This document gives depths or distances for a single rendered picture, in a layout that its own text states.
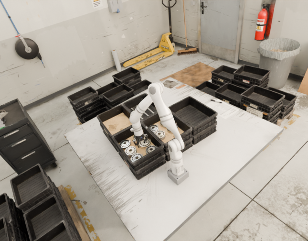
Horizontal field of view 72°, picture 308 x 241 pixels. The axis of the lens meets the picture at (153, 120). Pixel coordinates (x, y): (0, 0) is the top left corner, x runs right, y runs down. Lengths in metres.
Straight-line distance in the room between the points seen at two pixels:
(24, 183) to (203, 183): 1.82
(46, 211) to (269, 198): 2.23
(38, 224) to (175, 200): 1.32
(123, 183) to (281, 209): 1.58
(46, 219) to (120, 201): 0.86
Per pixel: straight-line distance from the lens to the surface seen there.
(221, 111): 2.38
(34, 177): 2.64
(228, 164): 1.88
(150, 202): 1.71
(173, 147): 1.48
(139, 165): 1.71
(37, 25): 4.66
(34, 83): 4.86
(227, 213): 2.44
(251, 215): 2.47
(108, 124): 2.24
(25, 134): 2.92
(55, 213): 2.37
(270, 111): 2.77
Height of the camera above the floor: 2.17
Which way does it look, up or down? 39 degrees down
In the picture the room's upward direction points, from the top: 11 degrees counter-clockwise
